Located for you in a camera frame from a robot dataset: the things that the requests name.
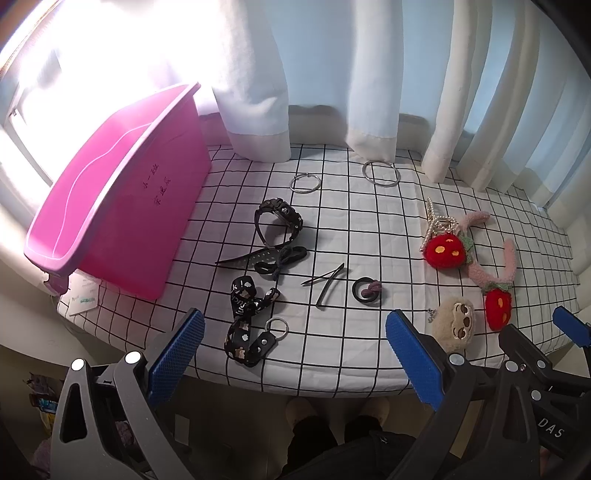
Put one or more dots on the black hair tie purple knot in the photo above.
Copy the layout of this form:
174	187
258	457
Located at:
367	290

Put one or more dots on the beige sloth plush keychain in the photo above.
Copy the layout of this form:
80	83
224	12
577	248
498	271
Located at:
452	324

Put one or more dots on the white curtain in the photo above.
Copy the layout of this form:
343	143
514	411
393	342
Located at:
492	86

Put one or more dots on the pink plastic tub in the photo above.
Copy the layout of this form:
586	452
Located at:
120	207

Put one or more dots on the black white checked sheet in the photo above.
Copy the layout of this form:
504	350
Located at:
341	349

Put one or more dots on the white paper card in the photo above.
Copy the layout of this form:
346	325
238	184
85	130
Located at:
84	293

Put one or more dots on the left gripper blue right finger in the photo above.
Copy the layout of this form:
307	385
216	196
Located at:
421	369

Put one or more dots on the black digital wristwatch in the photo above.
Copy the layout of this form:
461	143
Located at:
277	226

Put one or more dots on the small silver bangle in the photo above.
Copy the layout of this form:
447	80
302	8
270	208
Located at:
305	183

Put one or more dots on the pearl hair claw clip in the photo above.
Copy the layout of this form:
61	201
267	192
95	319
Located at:
437	224

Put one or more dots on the large silver bangle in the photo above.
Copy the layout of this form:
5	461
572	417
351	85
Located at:
381	173

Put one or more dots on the black printed lanyard keyring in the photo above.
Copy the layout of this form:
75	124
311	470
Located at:
241	344

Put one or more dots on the black hair pins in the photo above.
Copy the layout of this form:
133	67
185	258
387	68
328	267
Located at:
327	278

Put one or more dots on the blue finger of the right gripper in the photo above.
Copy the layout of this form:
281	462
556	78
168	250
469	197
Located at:
577	331
520	349

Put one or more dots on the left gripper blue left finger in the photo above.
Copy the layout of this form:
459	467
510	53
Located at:
169	355

